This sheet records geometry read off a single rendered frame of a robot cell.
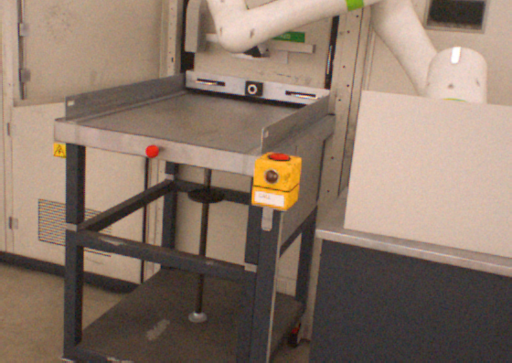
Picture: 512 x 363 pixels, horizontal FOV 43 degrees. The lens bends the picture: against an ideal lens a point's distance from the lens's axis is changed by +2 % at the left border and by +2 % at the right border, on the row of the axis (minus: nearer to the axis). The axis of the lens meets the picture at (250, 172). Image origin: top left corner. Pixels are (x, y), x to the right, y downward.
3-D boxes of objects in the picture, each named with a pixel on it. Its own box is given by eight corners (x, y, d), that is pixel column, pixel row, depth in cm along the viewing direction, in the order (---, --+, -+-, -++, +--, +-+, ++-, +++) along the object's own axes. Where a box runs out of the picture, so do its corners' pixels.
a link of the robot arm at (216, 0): (231, -39, 182) (196, -25, 183) (243, -2, 177) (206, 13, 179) (245, -12, 195) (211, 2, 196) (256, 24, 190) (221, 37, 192)
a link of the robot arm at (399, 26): (496, 142, 166) (407, 9, 196) (496, 105, 152) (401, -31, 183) (447, 163, 167) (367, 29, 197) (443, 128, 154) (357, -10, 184)
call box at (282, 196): (286, 212, 131) (292, 165, 128) (250, 205, 134) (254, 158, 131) (297, 201, 139) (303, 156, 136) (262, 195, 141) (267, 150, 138)
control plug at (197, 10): (197, 53, 221) (199, -1, 216) (184, 51, 223) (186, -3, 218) (206, 51, 228) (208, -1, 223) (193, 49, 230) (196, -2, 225)
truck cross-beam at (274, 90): (327, 107, 220) (330, 90, 218) (185, 87, 237) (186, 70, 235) (331, 105, 224) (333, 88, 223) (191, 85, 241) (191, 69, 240)
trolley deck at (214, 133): (271, 180, 156) (273, 156, 154) (54, 140, 175) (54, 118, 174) (334, 132, 217) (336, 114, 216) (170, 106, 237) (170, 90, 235)
